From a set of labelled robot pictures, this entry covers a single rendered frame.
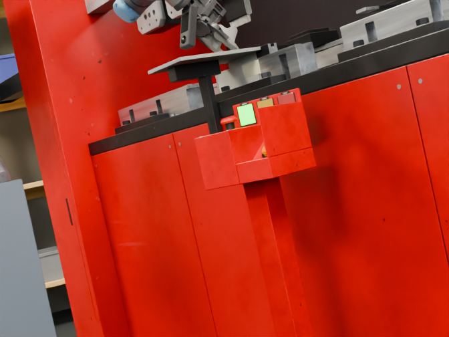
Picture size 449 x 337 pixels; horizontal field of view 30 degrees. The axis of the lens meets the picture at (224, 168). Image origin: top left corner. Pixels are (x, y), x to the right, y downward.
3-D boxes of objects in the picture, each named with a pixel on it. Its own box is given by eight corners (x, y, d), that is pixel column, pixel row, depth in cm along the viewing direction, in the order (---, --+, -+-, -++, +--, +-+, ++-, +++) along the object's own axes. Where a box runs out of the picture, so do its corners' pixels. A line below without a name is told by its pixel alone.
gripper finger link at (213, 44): (234, 45, 241) (218, 21, 236) (224, 59, 239) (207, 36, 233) (227, 45, 243) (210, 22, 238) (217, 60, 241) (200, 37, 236)
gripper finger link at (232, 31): (250, 35, 233) (224, 15, 232) (240, 51, 231) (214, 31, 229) (246, 40, 236) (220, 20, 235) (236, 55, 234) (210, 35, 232)
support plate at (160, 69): (147, 74, 231) (147, 71, 231) (225, 63, 245) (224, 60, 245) (180, 60, 216) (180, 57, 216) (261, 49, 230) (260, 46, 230)
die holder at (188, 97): (123, 136, 304) (117, 110, 304) (137, 133, 307) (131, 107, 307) (193, 114, 262) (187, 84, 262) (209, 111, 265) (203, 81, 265)
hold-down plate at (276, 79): (211, 106, 243) (209, 96, 243) (226, 103, 246) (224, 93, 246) (272, 87, 218) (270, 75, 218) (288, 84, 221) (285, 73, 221)
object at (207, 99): (184, 146, 226) (166, 68, 226) (227, 138, 234) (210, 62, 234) (191, 144, 223) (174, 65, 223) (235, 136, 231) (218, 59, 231)
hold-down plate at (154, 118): (115, 136, 297) (113, 128, 297) (129, 134, 300) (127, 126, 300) (156, 124, 272) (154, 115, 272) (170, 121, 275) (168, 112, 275)
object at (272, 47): (229, 69, 244) (227, 59, 244) (238, 68, 246) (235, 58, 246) (270, 54, 228) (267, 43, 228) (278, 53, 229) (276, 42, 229)
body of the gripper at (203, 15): (228, 12, 233) (198, -19, 228) (214, 34, 229) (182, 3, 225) (214, 19, 239) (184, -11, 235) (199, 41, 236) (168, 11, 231)
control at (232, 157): (204, 190, 189) (188, 112, 188) (250, 178, 200) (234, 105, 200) (272, 178, 175) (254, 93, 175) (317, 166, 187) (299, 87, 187)
